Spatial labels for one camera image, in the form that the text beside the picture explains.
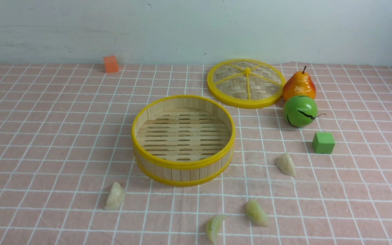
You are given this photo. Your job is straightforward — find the white dumpling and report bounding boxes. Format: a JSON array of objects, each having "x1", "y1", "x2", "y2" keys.
[
  {"x1": 104, "y1": 182, "x2": 126, "y2": 211},
  {"x1": 276, "y1": 152, "x2": 296, "y2": 177}
]

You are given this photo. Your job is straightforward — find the green dumpling front bottom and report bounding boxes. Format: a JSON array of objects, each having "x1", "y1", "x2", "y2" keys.
[{"x1": 205, "y1": 214, "x2": 227, "y2": 245}]

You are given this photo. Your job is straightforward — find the green dumpling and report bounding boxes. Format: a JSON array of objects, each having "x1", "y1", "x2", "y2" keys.
[
  {"x1": 205, "y1": 214, "x2": 227, "y2": 245},
  {"x1": 244, "y1": 199, "x2": 270, "y2": 227}
]

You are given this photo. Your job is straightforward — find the bamboo steamer tray yellow rim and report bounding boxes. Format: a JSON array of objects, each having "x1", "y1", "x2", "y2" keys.
[{"x1": 132, "y1": 95, "x2": 235, "y2": 187}]

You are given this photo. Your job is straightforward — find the woven bamboo steamer lid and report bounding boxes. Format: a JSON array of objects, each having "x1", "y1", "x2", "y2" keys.
[{"x1": 207, "y1": 59, "x2": 286, "y2": 110}]

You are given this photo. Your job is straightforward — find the orange foam cube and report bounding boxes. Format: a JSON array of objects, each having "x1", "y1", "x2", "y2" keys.
[{"x1": 103, "y1": 55, "x2": 119, "y2": 73}]

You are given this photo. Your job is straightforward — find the green toy watermelon ball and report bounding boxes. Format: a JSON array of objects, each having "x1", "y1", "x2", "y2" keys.
[{"x1": 283, "y1": 96, "x2": 326, "y2": 128}]

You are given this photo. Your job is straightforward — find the orange yellow toy pear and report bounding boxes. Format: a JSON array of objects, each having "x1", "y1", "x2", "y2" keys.
[{"x1": 282, "y1": 66, "x2": 317, "y2": 101}]

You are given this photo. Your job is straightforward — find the green foam cube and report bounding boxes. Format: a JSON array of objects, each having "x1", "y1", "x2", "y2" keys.
[{"x1": 312, "y1": 132, "x2": 336, "y2": 154}]

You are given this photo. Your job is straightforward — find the pink checkered tablecloth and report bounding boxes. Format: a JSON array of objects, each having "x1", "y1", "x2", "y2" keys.
[{"x1": 0, "y1": 64, "x2": 392, "y2": 245}]

